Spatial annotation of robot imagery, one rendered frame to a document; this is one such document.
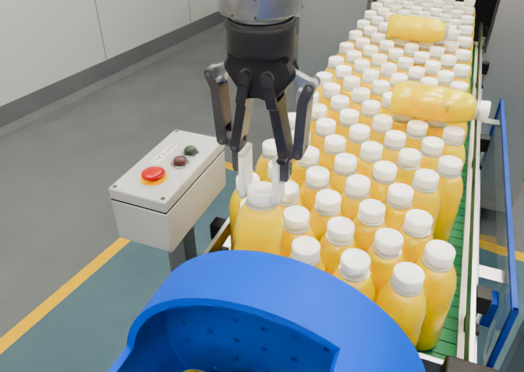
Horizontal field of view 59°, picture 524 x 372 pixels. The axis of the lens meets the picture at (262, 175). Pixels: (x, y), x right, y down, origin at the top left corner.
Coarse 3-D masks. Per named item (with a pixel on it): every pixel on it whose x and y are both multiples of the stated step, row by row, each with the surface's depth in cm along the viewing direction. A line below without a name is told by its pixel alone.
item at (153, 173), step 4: (148, 168) 73; (152, 168) 73; (156, 168) 73; (160, 168) 73; (144, 172) 72; (148, 172) 72; (152, 172) 72; (156, 172) 72; (160, 172) 72; (164, 172) 72; (144, 176) 71; (148, 176) 71; (152, 176) 71; (156, 176) 71; (160, 176) 71; (152, 180) 71; (156, 180) 72
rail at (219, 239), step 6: (228, 222) 82; (222, 228) 81; (228, 228) 83; (216, 234) 80; (222, 234) 81; (228, 234) 84; (216, 240) 79; (222, 240) 81; (210, 246) 77; (216, 246) 79; (204, 252) 76; (210, 252) 77
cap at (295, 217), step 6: (288, 210) 69; (294, 210) 69; (300, 210) 69; (306, 210) 69; (288, 216) 68; (294, 216) 68; (300, 216) 68; (306, 216) 68; (288, 222) 68; (294, 222) 67; (300, 222) 67; (306, 222) 68; (288, 228) 69; (294, 228) 68; (300, 228) 68
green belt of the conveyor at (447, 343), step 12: (468, 132) 126; (468, 144) 120; (468, 156) 116; (456, 216) 96; (456, 228) 93; (456, 240) 90; (456, 252) 88; (456, 264) 85; (456, 276) 83; (456, 288) 80; (456, 300) 78; (456, 312) 76; (444, 324) 74; (456, 324) 74; (444, 336) 72; (456, 336) 72; (432, 348) 71; (444, 348) 71
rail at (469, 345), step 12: (480, 24) 179; (480, 36) 167; (480, 48) 157; (480, 60) 148; (480, 72) 140; (480, 84) 132; (480, 96) 126; (468, 264) 78; (468, 276) 75; (468, 288) 72; (468, 300) 70; (468, 312) 68; (468, 324) 66; (468, 336) 64; (468, 348) 62; (468, 360) 60
